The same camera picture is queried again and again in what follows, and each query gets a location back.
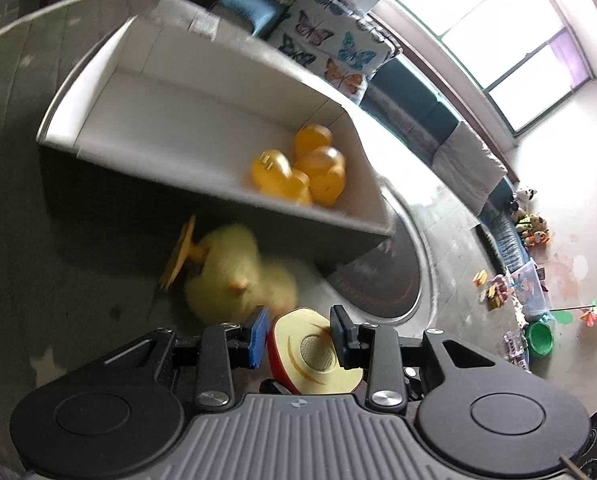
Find red half apple toy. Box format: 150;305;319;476
267;308;364;395

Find white and grey cardboard box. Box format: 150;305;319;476
36;13;397;282

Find green framed window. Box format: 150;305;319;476
387;0;597;134

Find round black cooker plate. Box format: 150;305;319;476
327;194;424;324

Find clear plastic storage box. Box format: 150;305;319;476
509;260;552;322

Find purple curtain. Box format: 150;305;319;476
548;29;595;89

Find teal sofa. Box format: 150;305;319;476
210;0;535;273

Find large butterfly print pillow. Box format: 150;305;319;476
268;0;400;104

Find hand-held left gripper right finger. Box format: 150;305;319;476
329;304;500;409

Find yellow plush duck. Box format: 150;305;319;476
157;215;299;325

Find yellow rubber ducks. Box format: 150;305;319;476
294;124;347;206

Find pink toy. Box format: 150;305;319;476
489;275;514;298

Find colourful pinwheel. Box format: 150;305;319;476
552;299;597;329

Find pile of plush toys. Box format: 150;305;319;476
509;187;554;249

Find green plastic pot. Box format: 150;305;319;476
523;320;555;359

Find grey sofa cushion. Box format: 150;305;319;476
431;120;510;217

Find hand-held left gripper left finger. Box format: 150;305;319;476
101;305;272;409

